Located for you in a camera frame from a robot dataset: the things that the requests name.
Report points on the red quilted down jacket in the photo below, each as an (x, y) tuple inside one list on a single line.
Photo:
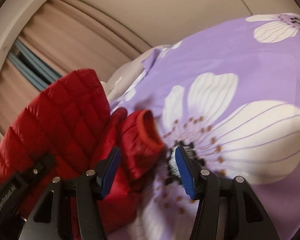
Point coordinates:
[(71, 119)]

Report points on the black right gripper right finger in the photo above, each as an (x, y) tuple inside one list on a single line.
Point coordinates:
[(227, 208)]

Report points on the grey beige pillow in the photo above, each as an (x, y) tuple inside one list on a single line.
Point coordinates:
[(125, 75)]

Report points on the beige curtain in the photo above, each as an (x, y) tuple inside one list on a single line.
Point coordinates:
[(67, 35)]

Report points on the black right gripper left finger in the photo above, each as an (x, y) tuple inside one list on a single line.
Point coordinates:
[(69, 205)]

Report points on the purple floral bed sheet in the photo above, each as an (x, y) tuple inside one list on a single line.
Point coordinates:
[(231, 95)]

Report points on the teal window frame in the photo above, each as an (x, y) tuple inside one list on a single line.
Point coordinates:
[(34, 69)]

